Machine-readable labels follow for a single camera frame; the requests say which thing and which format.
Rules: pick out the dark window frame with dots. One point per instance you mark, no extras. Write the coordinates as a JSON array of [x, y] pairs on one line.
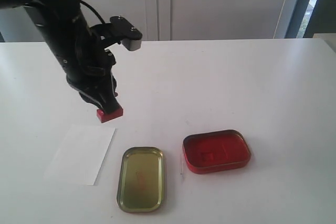
[[311, 17]]

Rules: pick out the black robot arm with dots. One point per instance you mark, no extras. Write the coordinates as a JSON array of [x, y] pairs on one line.
[[55, 19]]

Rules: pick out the red stamp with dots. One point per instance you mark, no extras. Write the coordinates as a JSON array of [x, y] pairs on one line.
[[106, 117]]

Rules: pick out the white cabinet doors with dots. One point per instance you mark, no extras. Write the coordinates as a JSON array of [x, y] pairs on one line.
[[202, 19]]

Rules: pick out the white paper sheet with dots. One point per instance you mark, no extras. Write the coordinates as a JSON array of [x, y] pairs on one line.
[[80, 155]]

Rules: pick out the red ink pad tin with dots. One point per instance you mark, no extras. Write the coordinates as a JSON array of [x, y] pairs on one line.
[[215, 151]]

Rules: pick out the gold metal tin lid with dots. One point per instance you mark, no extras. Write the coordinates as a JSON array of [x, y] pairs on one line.
[[141, 180]]

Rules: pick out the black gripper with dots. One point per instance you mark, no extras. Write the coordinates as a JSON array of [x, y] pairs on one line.
[[88, 65]]

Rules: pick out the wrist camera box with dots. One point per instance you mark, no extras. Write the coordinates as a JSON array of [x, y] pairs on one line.
[[126, 33]]

